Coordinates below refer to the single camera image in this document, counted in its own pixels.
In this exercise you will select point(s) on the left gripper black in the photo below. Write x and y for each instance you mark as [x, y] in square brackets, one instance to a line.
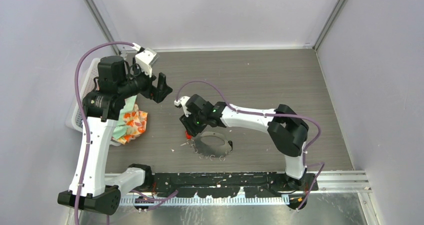
[158, 93]

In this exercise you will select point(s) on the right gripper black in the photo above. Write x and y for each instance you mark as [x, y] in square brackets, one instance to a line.
[190, 128]

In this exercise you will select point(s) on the red key tag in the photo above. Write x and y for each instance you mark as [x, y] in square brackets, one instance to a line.
[188, 136]

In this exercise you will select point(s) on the silver perforated keyring plate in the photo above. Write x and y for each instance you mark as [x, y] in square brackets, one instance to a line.
[211, 146]

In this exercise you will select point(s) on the black key tag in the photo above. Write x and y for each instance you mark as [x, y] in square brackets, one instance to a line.
[230, 146]

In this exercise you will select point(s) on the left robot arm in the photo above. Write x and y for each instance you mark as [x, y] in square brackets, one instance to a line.
[114, 82]

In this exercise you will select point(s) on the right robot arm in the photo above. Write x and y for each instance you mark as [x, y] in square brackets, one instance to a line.
[287, 131]

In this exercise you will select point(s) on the orange floral cloth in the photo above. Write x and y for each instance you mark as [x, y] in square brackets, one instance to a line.
[140, 123]

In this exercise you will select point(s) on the mint green cloth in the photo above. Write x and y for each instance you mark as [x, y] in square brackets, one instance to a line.
[127, 106]

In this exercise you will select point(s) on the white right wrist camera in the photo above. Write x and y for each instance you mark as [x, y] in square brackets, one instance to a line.
[182, 103]

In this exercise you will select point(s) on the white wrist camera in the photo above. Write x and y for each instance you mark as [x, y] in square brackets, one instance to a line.
[145, 58]
[182, 103]

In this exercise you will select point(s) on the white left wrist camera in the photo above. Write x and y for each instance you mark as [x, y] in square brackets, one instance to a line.
[145, 58]

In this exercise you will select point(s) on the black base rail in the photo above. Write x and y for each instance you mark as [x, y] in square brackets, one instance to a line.
[225, 184]

